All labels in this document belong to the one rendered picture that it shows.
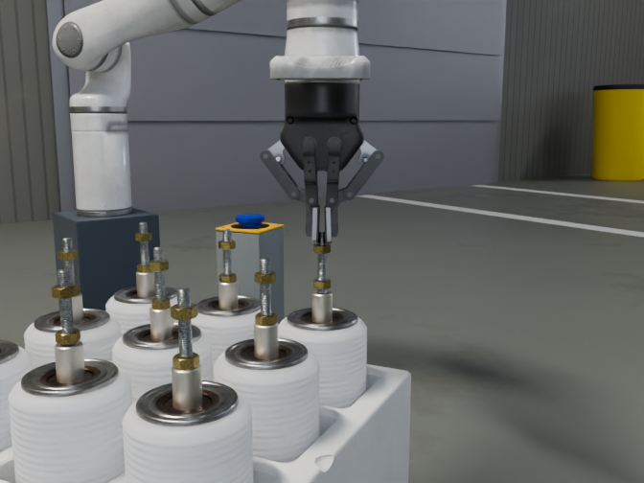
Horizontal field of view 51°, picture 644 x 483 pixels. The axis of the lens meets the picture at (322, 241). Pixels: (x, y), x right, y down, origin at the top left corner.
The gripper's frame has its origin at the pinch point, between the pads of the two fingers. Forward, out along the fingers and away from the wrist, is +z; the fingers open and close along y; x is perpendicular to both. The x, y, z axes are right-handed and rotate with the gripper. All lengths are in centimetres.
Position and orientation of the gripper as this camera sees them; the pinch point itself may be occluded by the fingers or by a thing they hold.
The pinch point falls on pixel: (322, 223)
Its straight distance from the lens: 69.6
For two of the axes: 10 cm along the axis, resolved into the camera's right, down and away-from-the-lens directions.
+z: 0.0, 9.8, 1.8
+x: -0.3, 1.8, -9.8
